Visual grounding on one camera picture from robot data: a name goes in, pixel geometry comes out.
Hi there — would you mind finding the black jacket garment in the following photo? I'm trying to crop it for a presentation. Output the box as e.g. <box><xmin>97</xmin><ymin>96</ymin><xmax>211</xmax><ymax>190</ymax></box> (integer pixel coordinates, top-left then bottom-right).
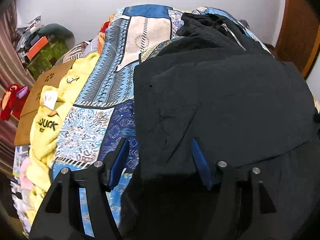
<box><xmin>119</xmin><ymin>13</ymin><xmax>319</xmax><ymax>239</ymax></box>

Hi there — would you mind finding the striped folded clothes pile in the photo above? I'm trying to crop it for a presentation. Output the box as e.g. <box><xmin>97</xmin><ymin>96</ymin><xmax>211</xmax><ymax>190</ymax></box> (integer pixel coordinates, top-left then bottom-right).
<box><xmin>62</xmin><ymin>38</ymin><xmax>101</xmax><ymax>63</ymax></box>

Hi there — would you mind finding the blue patchwork bed quilt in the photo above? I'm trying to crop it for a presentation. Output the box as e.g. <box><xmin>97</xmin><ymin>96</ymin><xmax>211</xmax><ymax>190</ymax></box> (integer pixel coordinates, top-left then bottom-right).
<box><xmin>51</xmin><ymin>4</ymin><xmax>272</xmax><ymax>238</ymax></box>

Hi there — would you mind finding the yellow duck sweater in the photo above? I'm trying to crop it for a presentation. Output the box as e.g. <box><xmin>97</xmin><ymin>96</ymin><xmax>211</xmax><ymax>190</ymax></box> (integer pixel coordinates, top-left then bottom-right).
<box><xmin>25</xmin><ymin>53</ymin><xmax>100</xmax><ymax>224</ymax></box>

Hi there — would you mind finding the red plush toy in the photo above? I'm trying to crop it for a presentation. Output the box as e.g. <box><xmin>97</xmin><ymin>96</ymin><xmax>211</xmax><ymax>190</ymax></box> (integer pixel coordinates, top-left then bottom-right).
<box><xmin>1</xmin><ymin>83</ymin><xmax>30</xmax><ymax>121</ymax></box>

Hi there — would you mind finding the striped maroon curtain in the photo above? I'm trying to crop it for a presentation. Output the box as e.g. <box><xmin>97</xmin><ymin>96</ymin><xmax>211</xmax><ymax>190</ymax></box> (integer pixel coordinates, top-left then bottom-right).
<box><xmin>0</xmin><ymin>0</ymin><xmax>34</xmax><ymax>179</ymax></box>

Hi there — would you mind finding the orange red box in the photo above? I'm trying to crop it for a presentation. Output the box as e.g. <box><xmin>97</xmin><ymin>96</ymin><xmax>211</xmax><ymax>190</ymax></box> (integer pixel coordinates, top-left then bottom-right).
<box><xmin>27</xmin><ymin>36</ymin><xmax>49</xmax><ymax>60</ymax></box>

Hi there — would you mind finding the green patterned bag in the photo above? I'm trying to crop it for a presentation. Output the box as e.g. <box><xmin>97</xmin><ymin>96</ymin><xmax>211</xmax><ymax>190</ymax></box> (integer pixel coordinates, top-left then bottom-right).
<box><xmin>24</xmin><ymin>23</ymin><xmax>75</xmax><ymax>80</ymax></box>

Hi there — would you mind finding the brown wooden door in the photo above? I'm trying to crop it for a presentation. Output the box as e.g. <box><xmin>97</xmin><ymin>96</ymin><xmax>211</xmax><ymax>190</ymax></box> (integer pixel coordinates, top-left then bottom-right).
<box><xmin>274</xmin><ymin>0</ymin><xmax>319</xmax><ymax>79</ymax></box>

